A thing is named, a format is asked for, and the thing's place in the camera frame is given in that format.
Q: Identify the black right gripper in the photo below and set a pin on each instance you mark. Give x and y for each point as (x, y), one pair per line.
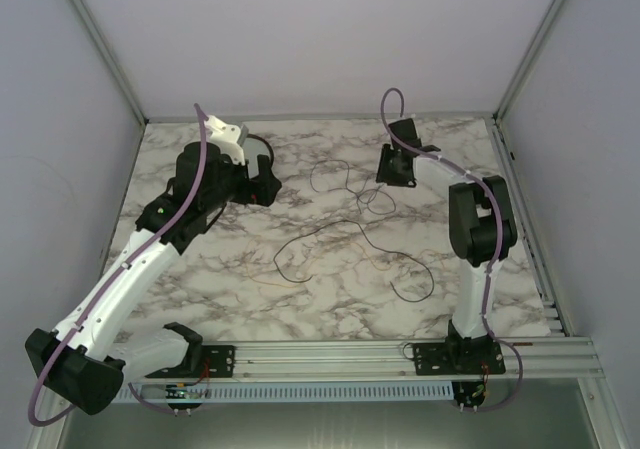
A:
(384, 176)

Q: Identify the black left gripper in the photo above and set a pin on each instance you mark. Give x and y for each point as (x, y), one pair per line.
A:
(262, 192)

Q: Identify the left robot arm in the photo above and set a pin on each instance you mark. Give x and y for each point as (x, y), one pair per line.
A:
(78, 360)

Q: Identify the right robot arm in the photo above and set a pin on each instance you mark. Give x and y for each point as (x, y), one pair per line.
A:
(482, 230)

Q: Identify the round brown-rimmed white dish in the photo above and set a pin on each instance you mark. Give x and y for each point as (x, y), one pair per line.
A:
(255, 146)

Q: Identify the left controller board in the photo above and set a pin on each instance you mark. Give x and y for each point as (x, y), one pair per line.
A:
(184, 399)

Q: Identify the controller board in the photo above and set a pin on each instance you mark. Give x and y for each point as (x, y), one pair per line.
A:
(184, 399)
(470, 395)

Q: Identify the right controller board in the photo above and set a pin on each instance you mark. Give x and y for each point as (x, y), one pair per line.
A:
(470, 395)

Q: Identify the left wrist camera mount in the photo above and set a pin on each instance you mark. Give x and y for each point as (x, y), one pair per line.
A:
(229, 138)

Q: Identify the aluminium back frame rail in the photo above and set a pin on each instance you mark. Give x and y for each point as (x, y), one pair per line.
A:
(320, 116)

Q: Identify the aluminium frame rail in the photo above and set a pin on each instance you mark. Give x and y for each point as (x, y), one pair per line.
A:
(320, 116)
(538, 263)

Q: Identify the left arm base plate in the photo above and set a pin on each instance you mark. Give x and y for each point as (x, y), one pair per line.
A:
(208, 361)

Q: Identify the right aluminium frame post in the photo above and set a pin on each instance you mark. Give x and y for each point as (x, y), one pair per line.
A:
(539, 40)

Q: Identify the aluminium frame post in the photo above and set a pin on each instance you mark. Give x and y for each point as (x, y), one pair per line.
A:
(109, 58)
(539, 40)

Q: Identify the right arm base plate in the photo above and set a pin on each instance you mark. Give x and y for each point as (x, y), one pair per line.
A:
(466, 358)

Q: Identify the right aluminium frame rail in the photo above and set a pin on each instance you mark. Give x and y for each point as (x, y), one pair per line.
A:
(538, 263)

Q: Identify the front aluminium rail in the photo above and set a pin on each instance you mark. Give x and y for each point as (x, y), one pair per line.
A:
(325, 359)

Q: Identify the left aluminium frame post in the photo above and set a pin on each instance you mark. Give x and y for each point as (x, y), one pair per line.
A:
(109, 58)

